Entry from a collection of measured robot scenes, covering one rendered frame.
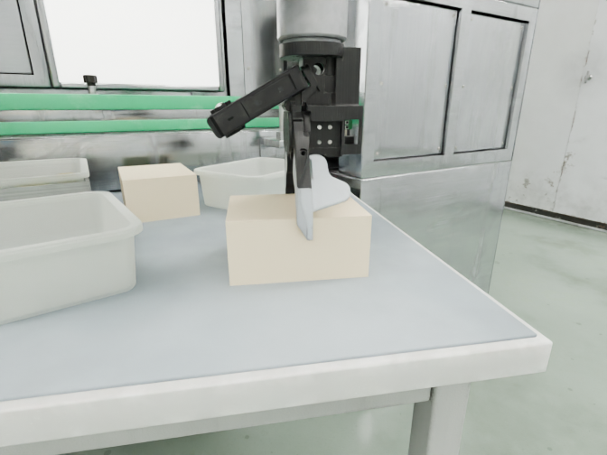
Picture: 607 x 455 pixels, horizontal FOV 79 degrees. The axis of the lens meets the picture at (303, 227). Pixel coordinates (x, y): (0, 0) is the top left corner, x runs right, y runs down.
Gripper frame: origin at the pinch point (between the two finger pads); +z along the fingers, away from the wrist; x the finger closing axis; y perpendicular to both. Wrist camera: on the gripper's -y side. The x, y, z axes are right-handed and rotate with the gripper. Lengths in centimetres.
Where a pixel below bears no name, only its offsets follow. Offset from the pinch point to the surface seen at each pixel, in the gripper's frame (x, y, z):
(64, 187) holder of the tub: 16.6, -33.5, -2.0
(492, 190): 75, 81, 15
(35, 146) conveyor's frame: 40, -48, -6
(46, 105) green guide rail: 43, -46, -14
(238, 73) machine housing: 80, -7, -23
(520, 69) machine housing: 77, 86, -25
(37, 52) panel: 58, -53, -26
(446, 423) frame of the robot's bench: -16.3, 13.8, 17.7
